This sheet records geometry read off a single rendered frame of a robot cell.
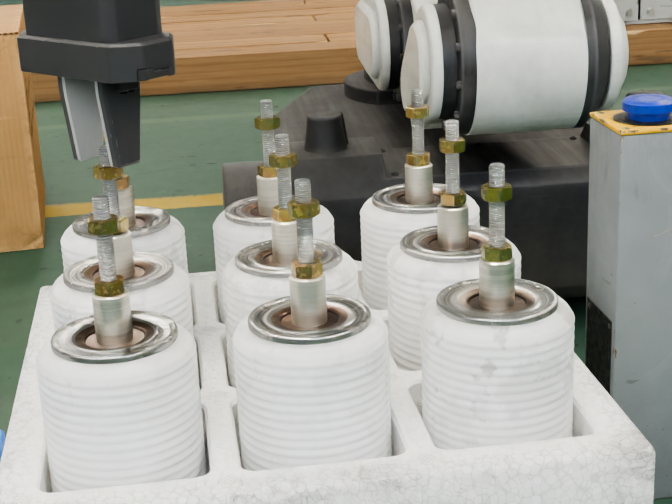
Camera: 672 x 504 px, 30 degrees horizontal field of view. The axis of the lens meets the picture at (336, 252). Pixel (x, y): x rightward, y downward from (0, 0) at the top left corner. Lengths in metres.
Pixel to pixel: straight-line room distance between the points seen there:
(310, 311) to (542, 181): 0.61
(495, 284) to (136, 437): 0.23
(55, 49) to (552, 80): 0.52
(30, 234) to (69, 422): 1.04
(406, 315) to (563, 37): 0.39
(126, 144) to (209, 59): 1.93
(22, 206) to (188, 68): 1.06
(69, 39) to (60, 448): 0.25
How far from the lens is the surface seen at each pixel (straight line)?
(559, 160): 1.36
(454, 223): 0.88
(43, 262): 1.73
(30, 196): 1.76
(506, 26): 1.17
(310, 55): 2.77
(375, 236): 0.98
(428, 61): 1.18
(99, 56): 0.79
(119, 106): 0.83
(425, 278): 0.86
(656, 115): 0.98
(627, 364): 1.02
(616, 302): 1.00
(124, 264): 0.87
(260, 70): 2.77
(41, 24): 0.84
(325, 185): 1.29
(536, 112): 1.19
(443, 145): 0.87
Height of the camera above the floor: 0.54
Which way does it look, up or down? 19 degrees down
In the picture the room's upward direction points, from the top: 3 degrees counter-clockwise
